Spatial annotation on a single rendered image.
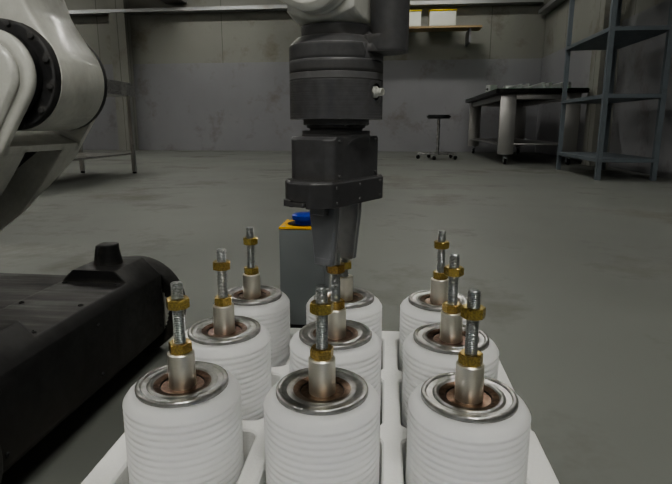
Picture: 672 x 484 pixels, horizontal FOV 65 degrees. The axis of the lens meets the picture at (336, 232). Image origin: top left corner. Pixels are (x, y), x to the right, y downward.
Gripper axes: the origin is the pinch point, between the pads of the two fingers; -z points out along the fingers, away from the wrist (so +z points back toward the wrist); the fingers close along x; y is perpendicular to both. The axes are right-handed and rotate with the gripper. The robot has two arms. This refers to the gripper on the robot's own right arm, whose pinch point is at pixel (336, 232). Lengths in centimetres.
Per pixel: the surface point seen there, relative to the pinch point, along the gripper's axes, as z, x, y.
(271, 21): 193, -723, -634
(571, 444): -36, -35, 18
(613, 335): -36, -85, 18
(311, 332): -10.6, 1.6, -2.0
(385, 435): -18.0, 3.2, 7.9
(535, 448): -18.0, -2.6, 20.0
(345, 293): -9.9, -9.4, -5.0
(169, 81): 90, -630, -808
